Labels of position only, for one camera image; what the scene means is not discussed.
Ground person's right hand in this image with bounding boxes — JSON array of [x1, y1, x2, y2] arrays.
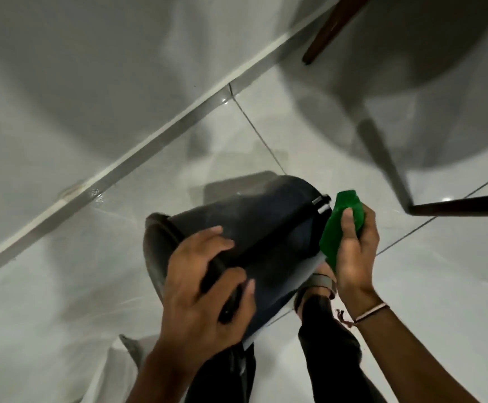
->
[[335, 203, 385, 321]]

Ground person's left hand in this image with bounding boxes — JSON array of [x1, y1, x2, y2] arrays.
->
[[153, 226, 256, 367]]

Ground green cleaning cloth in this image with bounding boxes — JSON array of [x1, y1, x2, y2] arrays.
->
[[319, 189, 366, 272]]

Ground dark grey trash bin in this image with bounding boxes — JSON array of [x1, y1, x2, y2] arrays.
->
[[143, 175, 333, 344]]

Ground person's left forearm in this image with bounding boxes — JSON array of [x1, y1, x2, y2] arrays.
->
[[125, 344, 244, 403]]

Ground person's right forearm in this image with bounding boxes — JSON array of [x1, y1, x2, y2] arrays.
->
[[353, 304, 482, 403]]

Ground grey sandal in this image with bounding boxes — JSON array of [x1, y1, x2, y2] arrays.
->
[[293, 264, 338, 312]]

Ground dark wooden furniture leg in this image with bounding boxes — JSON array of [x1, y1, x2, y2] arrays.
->
[[302, 0, 373, 66], [409, 192, 488, 218]]

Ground person's black trousers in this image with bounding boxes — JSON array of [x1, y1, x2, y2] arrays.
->
[[193, 296, 392, 403]]

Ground string wrist bracelet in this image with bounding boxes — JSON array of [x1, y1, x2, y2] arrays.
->
[[335, 302, 390, 329]]

